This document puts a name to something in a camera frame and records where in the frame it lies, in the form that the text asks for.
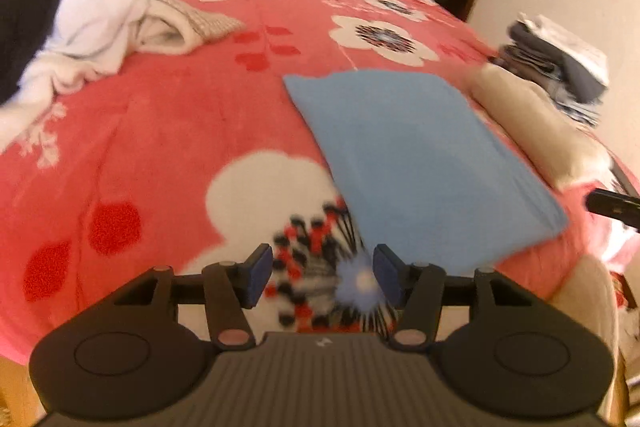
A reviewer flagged light blue t-shirt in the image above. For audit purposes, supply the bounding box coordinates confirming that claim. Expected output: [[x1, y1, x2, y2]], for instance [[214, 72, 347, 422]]
[[284, 69, 568, 275]]

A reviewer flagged stack of folded clothes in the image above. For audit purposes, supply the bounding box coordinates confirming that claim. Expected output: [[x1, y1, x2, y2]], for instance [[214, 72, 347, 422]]
[[494, 14, 610, 129]]

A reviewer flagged cream folded garment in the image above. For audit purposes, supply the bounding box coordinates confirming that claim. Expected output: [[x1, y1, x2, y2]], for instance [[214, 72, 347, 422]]
[[469, 63, 612, 192]]

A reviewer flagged red floral bed blanket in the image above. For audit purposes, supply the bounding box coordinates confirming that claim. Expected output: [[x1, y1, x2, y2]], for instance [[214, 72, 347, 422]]
[[1, 0, 639, 364]]

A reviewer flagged beige knit sweater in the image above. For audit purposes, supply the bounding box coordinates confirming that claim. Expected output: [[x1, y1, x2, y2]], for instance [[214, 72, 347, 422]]
[[129, 0, 245, 55]]

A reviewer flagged white fleece garment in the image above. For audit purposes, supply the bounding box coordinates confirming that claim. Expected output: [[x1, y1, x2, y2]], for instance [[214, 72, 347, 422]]
[[1, 0, 150, 150]]

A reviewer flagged black garment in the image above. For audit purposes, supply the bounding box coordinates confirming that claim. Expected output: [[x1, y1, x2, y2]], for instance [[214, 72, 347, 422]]
[[0, 0, 61, 103]]

